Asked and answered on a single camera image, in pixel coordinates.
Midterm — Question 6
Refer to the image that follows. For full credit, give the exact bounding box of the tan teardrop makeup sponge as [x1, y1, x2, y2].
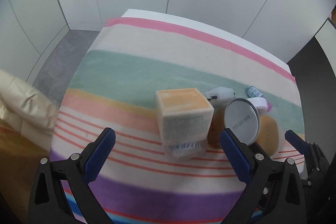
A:
[256, 115, 279, 156]

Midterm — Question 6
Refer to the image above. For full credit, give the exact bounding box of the white round compact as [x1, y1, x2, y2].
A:
[247, 97, 268, 112]

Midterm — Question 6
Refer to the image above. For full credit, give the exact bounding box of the red tin can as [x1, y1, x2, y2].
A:
[207, 98, 260, 149]

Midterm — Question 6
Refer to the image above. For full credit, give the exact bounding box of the small purple blue tube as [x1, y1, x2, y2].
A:
[245, 86, 264, 98]

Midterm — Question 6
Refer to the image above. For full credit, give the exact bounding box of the orange white carton box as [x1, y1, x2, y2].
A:
[155, 88, 214, 159]

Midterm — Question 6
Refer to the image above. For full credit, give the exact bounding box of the brown cardboard box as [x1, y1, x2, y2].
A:
[1, 121, 52, 223]

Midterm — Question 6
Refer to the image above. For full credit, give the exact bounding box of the cream padded armchair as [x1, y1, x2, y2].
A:
[1, 70, 59, 151]

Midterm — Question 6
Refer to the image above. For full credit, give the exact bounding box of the white flip-cap container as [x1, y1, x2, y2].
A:
[203, 87, 235, 102]

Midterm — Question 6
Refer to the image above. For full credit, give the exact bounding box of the striped colourful cloth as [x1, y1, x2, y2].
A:
[50, 15, 305, 223]

